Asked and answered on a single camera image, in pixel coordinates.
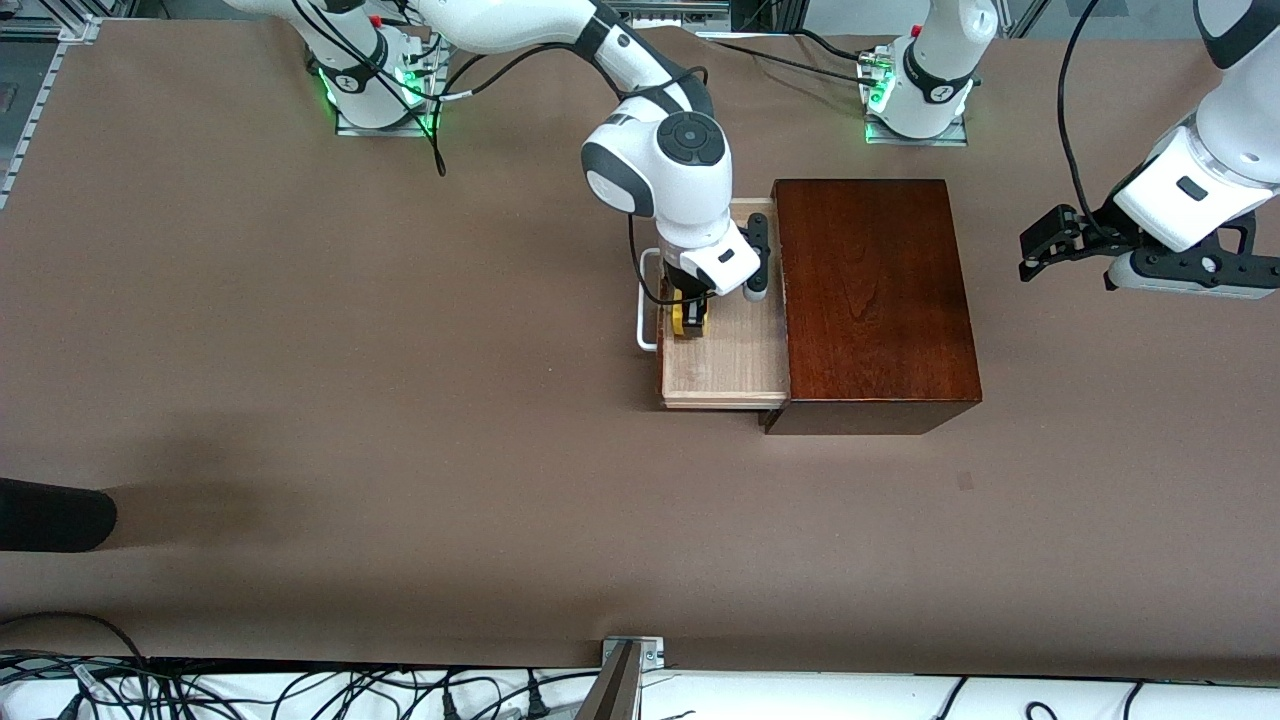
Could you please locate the black equipment box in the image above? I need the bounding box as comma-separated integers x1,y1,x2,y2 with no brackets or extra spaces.
733,0,804,33

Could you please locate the light wooden drawer with handle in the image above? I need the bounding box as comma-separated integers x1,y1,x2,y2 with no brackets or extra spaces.
636,198,791,411

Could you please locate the silver metal bracket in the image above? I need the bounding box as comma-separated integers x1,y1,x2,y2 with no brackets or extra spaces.
600,636,666,671

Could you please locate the brown table cover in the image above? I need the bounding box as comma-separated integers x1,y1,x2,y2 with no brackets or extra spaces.
0,18,1280,683

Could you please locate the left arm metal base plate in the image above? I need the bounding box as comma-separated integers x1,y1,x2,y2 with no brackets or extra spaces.
865,112,969,148

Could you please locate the dark wooden cabinet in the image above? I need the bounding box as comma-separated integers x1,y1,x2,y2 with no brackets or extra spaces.
762,178,983,437

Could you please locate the black looped cable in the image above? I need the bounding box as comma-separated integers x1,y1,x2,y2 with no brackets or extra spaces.
0,612,151,701

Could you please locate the black base cable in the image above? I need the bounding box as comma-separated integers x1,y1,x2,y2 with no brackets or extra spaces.
700,36,881,86
795,28,869,63

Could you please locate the white sheet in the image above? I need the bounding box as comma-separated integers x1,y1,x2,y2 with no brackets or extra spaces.
0,655,1280,720

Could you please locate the aluminium profile rail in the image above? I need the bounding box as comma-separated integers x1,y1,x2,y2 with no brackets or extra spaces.
1003,0,1053,39
0,15,101,213

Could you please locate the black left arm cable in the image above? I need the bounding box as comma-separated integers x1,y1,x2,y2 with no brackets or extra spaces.
1057,0,1113,239

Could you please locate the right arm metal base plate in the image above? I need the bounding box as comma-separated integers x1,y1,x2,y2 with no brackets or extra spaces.
335,28,443,138

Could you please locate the silver network switch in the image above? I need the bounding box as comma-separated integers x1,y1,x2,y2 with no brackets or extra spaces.
610,0,733,29

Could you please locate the dark grey profile beam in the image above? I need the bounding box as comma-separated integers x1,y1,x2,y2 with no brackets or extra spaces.
575,640,643,720

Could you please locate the black ribbed cylinder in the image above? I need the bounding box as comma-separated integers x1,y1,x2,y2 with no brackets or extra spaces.
0,478,118,554

